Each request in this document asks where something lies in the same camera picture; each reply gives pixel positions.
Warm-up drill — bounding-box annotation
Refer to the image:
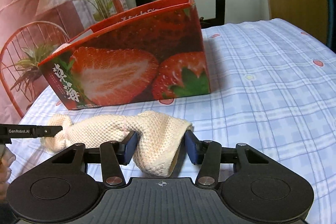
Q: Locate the cream knit hat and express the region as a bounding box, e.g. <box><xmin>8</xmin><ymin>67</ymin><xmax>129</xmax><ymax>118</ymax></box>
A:
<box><xmin>40</xmin><ymin>110</ymin><xmax>194</xmax><ymax>178</ymax></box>

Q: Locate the person's left hand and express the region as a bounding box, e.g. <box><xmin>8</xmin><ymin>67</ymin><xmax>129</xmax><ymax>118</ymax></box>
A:
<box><xmin>0</xmin><ymin>147</ymin><xmax>16</xmax><ymax>203</ymax></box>

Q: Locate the blue checked tablecloth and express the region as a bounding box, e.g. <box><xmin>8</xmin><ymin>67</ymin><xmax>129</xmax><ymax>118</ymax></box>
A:
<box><xmin>21</xmin><ymin>19</ymin><xmax>335</xmax><ymax>223</ymax></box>

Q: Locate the red strawberry cardboard box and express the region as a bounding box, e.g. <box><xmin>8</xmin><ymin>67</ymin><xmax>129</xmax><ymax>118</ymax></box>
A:
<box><xmin>39</xmin><ymin>0</ymin><xmax>210</xmax><ymax>110</ymax></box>

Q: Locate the red printed backdrop cloth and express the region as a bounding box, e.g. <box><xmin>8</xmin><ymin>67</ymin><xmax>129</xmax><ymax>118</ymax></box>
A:
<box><xmin>1</xmin><ymin>0</ymin><xmax>127</xmax><ymax>124</ymax></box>

